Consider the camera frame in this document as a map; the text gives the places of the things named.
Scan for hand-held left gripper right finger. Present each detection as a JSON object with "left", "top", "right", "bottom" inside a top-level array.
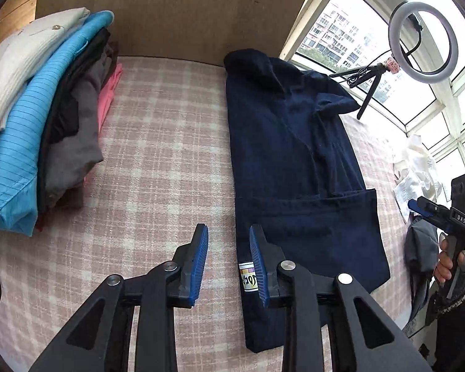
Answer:
[{"left": 249, "top": 224, "right": 435, "bottom": 372}]

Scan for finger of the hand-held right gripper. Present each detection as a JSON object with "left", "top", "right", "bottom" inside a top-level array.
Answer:
[{"left": 407, "top": 197, "right": 450, "bottom": 225}]

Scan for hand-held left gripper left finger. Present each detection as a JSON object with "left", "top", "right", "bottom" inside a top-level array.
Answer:
[{"left": 28, "top": 224, "right": 210, "bottom": 372}]

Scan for navy blue hoodie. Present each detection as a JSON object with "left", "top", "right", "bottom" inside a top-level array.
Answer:
[{"left": 223, "top": 48, "right": 391, "bottom": 354}]

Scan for beige knit cardigan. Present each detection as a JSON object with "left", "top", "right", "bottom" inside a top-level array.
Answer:
[{"left": 0, "top": 7, "right": 91, "bottom": 145}]

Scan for grey folded garment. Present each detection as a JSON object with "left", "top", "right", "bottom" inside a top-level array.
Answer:
[{"left": 42, "top": 41, "right": 119, "bottom": 210}]

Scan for blue folded garment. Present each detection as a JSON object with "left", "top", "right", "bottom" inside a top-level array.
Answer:
[{"left": 0, "top": 10, "right": 115, "bottom": 237}]

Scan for pink plaid blanket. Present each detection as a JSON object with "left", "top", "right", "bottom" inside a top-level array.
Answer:
[{"left": 0, "top": 55, "right": 446, "bottom": 372}]

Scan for black tripod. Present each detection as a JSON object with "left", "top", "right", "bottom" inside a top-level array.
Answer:
[{"left": 329, "top": 62, "right": 396, "bottom": 121}]

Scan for black folded garment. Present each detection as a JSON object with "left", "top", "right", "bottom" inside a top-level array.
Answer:
[{"left": 39, "top": 27, "right": 113, "bottom": 202}]

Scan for white crumpled garment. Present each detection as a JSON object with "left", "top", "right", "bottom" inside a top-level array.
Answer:
[{"left": 393, "top": 134, "right": 446, "bottom": 221}]

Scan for dark grey drawstring pants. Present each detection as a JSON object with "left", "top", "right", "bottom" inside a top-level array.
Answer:
[{"left": 403, "top": 215, "right": 440, "bottom": 338}]

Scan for large light wooden board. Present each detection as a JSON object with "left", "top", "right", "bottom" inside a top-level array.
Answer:
[{"left": 35, "top": 0, "right": 320, "bottom": 64}]

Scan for person's right hand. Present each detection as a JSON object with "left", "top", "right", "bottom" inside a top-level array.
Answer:
[{"left": 433, "top": 238, "right": 465, "bottom": 285}]

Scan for black ring light cable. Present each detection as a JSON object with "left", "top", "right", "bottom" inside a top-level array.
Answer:
[{"left": 347, "top": 66, "right": 373, "bottom": 88}]

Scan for pink folded garment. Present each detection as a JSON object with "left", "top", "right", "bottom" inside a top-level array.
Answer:
[{"left": 83, "top": 63, "right": 124, "bottom": 187}]

